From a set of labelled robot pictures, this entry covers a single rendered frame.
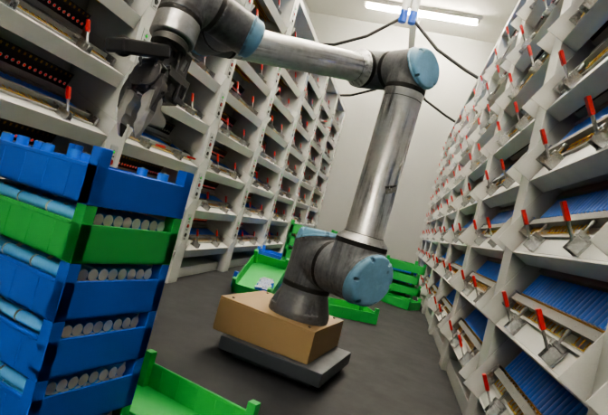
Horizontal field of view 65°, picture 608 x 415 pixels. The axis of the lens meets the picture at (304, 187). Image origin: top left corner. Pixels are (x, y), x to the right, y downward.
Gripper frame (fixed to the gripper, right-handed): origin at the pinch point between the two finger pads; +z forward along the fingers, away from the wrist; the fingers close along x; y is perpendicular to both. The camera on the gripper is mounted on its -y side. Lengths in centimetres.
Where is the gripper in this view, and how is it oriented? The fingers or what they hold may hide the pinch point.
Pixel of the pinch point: (127, 127)
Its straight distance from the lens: 92.5
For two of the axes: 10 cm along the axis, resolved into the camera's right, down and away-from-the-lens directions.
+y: 3.9, 3.6, 8.5
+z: -2.5, 9.3, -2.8
